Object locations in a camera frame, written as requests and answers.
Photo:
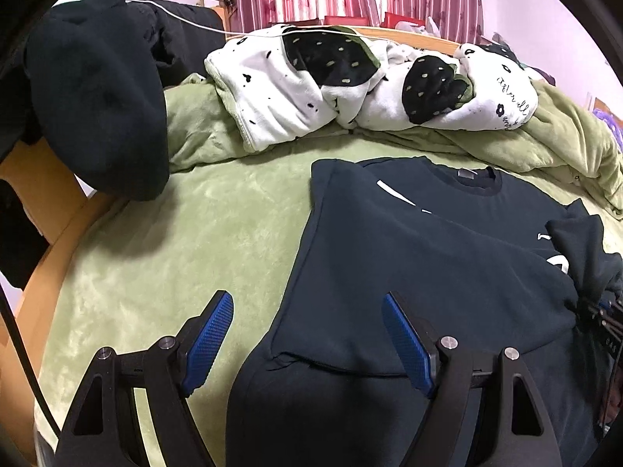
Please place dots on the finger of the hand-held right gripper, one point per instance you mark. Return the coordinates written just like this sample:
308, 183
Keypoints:
608, 316

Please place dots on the dark navy t-shirt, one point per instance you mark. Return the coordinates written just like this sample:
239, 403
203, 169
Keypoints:
389, 253

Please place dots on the red box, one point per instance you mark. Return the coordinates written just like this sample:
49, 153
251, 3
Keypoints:
401, 20

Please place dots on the white black printed blanket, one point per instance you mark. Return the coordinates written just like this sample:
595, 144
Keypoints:
272, 87

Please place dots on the green fleece bed sheet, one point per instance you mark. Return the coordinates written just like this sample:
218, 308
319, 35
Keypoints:
219, 233

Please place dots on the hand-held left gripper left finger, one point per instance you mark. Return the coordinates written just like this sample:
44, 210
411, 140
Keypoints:
209, 345

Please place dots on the purple plush toy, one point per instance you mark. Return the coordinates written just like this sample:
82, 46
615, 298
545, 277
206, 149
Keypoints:
611, 119

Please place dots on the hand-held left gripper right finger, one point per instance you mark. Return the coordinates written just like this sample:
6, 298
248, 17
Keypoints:
406, 345

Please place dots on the green fleece quilt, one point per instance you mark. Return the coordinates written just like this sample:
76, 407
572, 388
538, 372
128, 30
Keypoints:
569, 136

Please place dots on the dark hanging cloth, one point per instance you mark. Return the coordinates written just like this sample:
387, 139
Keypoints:
97, 97

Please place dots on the black jacket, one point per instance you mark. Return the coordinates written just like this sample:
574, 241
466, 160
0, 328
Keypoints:
185, 44

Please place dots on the wooden rack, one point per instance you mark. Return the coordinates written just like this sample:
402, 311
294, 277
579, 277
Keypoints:
226, 1

